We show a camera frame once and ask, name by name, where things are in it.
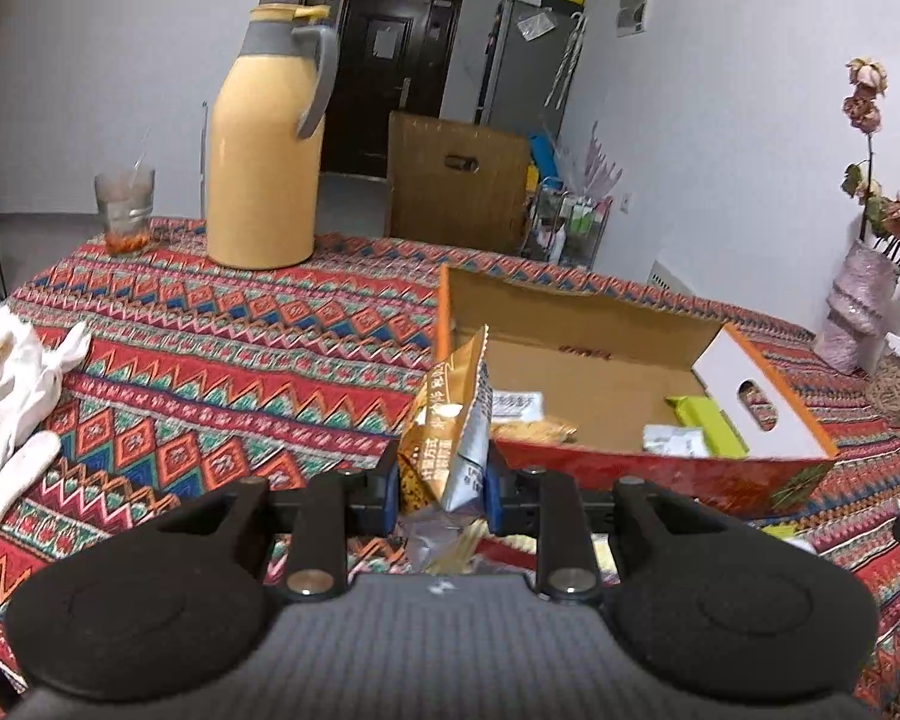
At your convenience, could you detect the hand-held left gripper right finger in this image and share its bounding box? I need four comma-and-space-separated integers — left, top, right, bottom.
484, 456, 725, 606

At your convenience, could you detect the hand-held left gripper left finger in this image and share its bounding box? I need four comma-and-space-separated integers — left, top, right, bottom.
157, 457, 401, 602

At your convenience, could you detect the clear cracker stick packet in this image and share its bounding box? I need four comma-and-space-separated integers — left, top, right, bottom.
401, 514, 490, 576

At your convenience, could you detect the yellow cracker packet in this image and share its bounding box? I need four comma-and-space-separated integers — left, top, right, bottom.
495, 420, 578, 445

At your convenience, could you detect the gold silver snack packet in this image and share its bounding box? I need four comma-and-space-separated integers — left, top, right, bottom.
397, 325, 496, 515

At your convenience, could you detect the white snack packet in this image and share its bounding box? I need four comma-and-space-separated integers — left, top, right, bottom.
491, 390, 545, 421
643, 424, 710, 457

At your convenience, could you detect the green long snack packet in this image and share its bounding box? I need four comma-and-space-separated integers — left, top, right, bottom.
754, 525, 822, 552
664, 395, 749, 458

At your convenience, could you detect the red cardboard box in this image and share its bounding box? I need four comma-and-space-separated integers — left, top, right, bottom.
435, 264, 841, 518

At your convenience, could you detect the pink textured vase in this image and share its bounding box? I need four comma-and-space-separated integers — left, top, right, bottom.
814, 240, 900, 376

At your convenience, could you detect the wooden chair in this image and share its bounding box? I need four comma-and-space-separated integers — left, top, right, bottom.
385, 111, 533, 256

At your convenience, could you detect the blue plastic item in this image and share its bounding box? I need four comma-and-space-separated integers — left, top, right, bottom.
529, 133, 563, 179

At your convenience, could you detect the pink feathery decoration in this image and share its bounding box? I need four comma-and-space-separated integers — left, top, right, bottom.
570, 120, 623, 200

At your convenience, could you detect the yellow thermos jug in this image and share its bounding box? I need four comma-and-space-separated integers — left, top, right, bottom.
205, 4, 340, 269

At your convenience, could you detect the white cotton glove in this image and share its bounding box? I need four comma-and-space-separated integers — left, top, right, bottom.
0, 307, 92, 406
0, 390, 62, 550

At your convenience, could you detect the glass cup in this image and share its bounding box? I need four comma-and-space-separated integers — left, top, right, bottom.
94, 157, 156, 256

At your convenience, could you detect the dark entrance door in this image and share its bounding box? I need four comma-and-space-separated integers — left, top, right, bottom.
321, 0, 464, 181

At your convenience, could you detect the grey refrigerator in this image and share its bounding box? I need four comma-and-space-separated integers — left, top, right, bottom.
476, 0, 587, 143

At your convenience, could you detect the white folded umbrella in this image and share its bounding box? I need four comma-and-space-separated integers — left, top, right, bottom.
544, 13, 587, 107

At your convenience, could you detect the wire storage rack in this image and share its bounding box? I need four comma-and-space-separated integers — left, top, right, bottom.
521, 176, 614, 271

